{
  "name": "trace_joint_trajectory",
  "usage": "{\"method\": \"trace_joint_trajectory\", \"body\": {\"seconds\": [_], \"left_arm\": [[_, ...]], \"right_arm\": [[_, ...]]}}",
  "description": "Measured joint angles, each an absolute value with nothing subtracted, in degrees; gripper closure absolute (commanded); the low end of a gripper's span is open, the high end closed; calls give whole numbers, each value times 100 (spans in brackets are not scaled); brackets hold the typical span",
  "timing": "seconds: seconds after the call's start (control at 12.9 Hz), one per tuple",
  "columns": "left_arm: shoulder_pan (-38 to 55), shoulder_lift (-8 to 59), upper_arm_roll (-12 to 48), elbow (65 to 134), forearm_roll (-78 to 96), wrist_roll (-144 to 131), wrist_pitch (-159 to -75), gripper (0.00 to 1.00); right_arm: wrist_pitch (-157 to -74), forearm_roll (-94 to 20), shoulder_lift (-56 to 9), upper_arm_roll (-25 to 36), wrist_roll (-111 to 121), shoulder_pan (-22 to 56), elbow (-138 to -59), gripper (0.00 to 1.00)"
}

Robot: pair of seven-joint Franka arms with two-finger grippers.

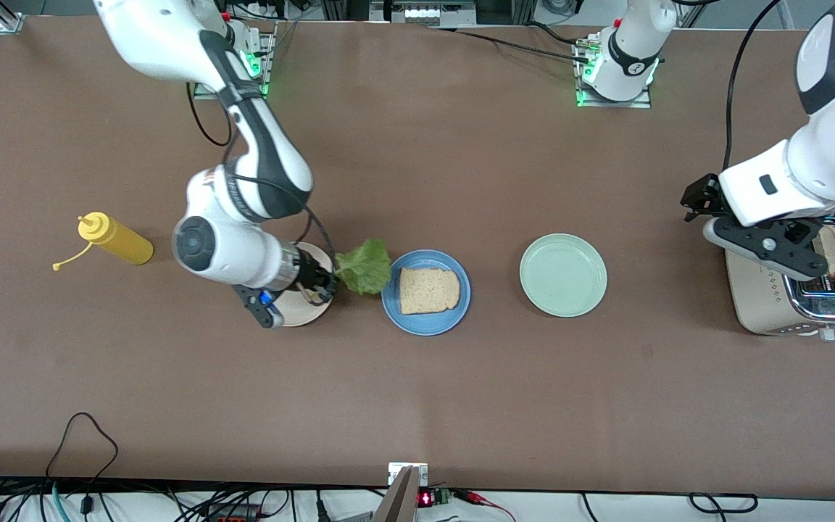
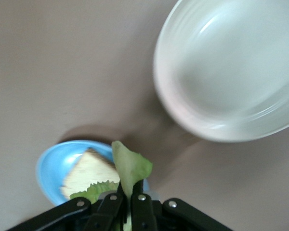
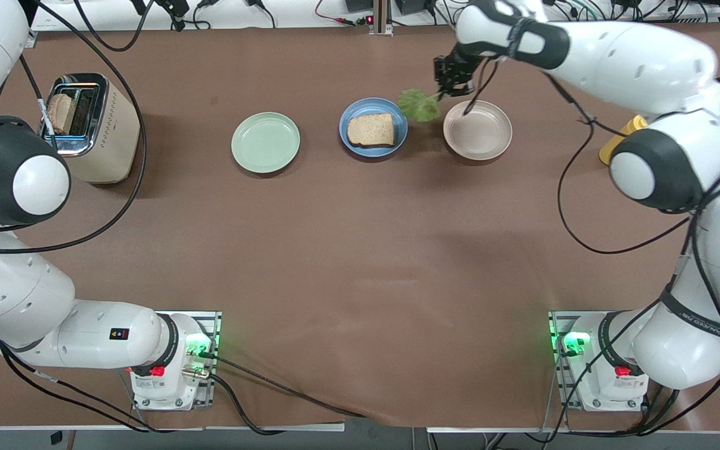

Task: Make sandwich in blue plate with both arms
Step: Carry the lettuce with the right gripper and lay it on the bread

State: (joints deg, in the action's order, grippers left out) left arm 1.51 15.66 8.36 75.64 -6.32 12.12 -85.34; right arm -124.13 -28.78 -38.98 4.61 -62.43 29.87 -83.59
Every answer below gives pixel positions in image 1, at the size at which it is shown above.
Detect green lettuce leaf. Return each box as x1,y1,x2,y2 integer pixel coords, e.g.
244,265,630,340
334,239,393,296

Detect yellow mustard squeeze bottle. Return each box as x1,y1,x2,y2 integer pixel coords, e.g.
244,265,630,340
52,212,154,272

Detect beige round plate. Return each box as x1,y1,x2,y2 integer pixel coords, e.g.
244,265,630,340
273,243,336,328

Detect blue round plate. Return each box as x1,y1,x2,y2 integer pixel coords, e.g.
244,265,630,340
381,249,472,336

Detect pale green round plate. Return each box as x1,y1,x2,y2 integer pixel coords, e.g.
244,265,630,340
519,233,608,318

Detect beige chrome toaster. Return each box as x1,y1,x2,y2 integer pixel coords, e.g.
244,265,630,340
723,210,835,343

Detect plain bread slice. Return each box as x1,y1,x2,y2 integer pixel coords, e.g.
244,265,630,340
399,267,461,315

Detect red clip leads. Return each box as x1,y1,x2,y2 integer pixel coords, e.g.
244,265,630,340
452,488,518,522

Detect grey device with white label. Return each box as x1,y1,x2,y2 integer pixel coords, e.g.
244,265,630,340
369,0,478,27

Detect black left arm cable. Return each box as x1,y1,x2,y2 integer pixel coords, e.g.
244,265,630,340
722,0,784,175

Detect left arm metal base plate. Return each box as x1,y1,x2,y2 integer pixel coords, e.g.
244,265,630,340
575,36,652,109

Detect white bracket at table edge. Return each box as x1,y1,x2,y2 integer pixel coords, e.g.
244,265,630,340
388,462,429,486

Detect grey metal camera bar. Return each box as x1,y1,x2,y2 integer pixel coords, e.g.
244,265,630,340
373,465,420,522

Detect black cable to arm base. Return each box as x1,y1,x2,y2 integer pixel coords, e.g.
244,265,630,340
425,22,592,65

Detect black looped table cable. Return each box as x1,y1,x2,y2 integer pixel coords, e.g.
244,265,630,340
44,412,120,515

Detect teal cable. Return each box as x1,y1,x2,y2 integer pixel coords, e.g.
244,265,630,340
51,480,72,522

